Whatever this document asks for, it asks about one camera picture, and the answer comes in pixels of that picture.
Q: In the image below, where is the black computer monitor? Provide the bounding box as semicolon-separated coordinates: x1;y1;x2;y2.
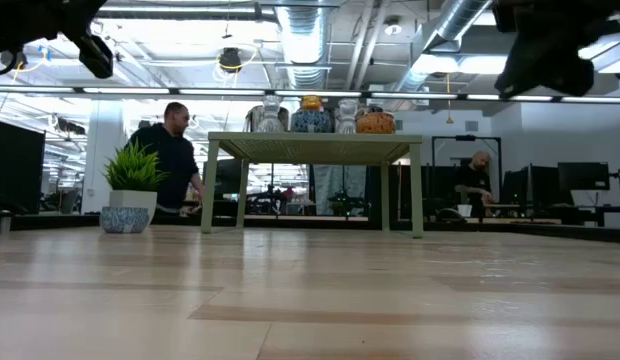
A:
0;118;47;216

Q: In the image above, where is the silver ventilation duct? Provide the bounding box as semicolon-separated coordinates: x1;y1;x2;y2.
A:
393;0;494;94
275;0;337;91

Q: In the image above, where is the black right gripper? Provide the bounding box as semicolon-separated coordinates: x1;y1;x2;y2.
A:
491;0;620;99

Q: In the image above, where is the person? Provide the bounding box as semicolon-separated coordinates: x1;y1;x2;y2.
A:
453;150;497;219
123;101;207;217

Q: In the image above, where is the orange patterned candle tin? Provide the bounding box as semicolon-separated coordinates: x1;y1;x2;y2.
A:
355;110;398;135

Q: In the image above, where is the black desk monitor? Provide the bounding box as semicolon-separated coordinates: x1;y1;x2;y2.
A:
557;161;612;193
499;164;559;207

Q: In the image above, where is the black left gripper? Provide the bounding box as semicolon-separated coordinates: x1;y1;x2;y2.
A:
0;0;115;80

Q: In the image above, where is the green perforated metal shelf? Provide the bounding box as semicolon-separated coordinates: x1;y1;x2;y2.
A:
199;131;424;239

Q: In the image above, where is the green plant in white pot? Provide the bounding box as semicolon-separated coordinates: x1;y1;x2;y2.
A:
100;138;167;224

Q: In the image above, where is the black ceiling-mounted camera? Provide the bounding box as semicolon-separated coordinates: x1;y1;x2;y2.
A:
217;46;244;75

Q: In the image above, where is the black metal frame stand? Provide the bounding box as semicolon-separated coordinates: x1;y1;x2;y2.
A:
430;134;503;169

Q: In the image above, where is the clear glass candlestick holder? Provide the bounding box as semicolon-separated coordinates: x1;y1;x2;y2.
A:
258;94;287;134
336;97;360;134

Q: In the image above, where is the black aluminium rig frame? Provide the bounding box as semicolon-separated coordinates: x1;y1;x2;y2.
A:
0;212;620;245

